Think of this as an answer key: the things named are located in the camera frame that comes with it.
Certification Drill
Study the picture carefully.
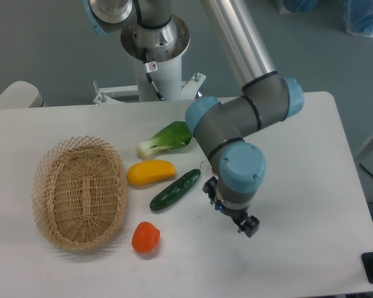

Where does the green bok choy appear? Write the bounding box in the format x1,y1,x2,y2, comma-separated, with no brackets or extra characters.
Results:
136,121,192,159

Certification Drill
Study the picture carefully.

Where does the yellow bell pepper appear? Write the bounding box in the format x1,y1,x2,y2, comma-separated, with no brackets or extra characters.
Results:
127,160,177,186

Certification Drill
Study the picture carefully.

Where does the orange bell pepper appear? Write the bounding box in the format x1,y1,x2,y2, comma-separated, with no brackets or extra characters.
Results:
132,222,160,253

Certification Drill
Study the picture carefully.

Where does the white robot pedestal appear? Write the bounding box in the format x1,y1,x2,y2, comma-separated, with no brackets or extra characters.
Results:
94,15,206,104

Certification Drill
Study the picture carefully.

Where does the white chair back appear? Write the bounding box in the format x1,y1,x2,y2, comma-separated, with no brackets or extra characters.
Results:
0,81,47,110

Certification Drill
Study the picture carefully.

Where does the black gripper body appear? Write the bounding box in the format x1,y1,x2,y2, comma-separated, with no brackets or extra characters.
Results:
211,196,252,224

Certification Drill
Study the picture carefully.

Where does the blue plastic bag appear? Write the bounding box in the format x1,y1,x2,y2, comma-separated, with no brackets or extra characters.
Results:
277,0,319,14
343,0,373,37

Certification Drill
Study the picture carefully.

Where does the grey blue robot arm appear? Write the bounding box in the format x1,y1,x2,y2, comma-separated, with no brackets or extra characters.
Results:
83,1,304,236

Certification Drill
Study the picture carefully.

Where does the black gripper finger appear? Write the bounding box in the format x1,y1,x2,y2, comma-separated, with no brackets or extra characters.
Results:
232,214,260,238
203,176,218,205

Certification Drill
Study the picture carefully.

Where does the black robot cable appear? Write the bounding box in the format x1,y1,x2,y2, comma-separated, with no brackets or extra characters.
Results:
142,47,166,101

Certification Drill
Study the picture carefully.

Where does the woven wicker basket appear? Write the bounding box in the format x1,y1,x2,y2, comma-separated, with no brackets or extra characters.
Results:
32,136,127,250

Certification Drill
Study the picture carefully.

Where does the green cucumber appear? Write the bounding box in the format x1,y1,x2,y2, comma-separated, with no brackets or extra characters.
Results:
149,161,204,212

